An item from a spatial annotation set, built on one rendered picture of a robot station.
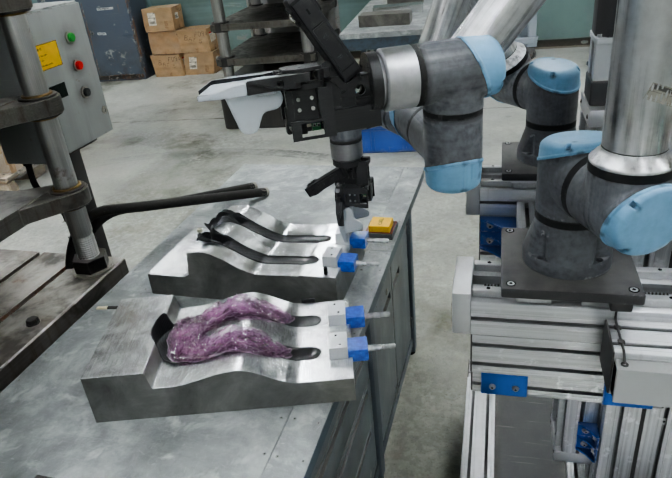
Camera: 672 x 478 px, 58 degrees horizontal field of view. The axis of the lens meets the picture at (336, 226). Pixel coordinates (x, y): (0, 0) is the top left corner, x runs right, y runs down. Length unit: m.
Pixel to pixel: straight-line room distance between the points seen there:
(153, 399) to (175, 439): 0.09
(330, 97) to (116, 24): 7.59
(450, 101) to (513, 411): 1.41
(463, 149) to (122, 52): 7.65
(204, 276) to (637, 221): 0.99
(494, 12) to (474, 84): 0.17
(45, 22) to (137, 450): 1.20
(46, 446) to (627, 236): 1.05
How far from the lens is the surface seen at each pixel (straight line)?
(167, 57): 8.17
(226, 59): 5.45
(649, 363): 1.09
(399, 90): 0.72
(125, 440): 1.24
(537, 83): 1.49
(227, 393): 1.19
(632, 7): 0.86
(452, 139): 0.77
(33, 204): 1.73
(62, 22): 1.96
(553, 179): 1.02
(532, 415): 2.02
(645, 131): 0.89
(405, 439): 2.21
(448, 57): 0.74
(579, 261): 1.08
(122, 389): 1.22
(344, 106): 0.73
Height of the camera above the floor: 1.62
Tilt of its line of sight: 27 degrees down
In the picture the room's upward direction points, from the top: 6 degrees counter-clockwise
